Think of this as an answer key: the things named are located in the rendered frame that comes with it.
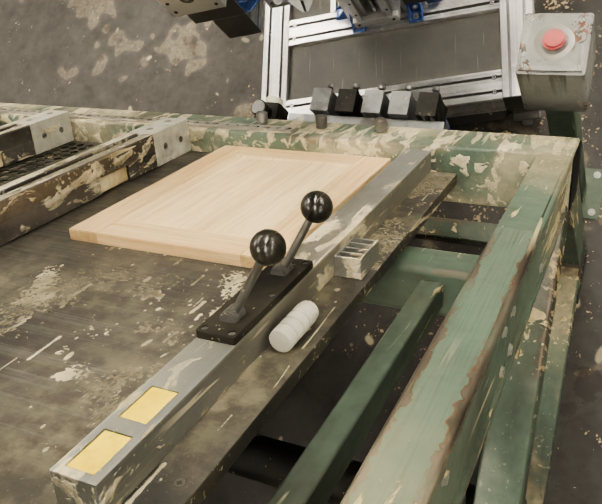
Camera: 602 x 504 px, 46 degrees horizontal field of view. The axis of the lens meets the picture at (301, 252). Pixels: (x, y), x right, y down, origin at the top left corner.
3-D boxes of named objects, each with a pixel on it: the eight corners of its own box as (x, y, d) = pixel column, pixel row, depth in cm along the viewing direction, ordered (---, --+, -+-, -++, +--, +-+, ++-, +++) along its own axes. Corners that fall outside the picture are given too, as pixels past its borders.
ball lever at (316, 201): (297, 279, 90) (343, 197, 83) (284, 292, 87) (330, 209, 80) (273, 262, 91) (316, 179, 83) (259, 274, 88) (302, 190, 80)
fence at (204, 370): (431, 171, 136) (431, 150, 134) (104, 523, 59) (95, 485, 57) (405, 168, 138) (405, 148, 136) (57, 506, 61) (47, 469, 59)
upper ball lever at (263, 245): (251, 324, 81) (298, 237, 73) (234, 341, 77) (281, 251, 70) (224, 305, 81) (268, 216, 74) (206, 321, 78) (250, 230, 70)
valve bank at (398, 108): (478, 113, 167) (460, 68, 145) (468, 171, 165) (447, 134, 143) (287, 104, 188) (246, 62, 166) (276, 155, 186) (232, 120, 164)
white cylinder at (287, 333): (292, 355, 80) (321, 321, 86) (290, 332, 79) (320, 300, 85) (269, 350, 81) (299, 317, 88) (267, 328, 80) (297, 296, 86)
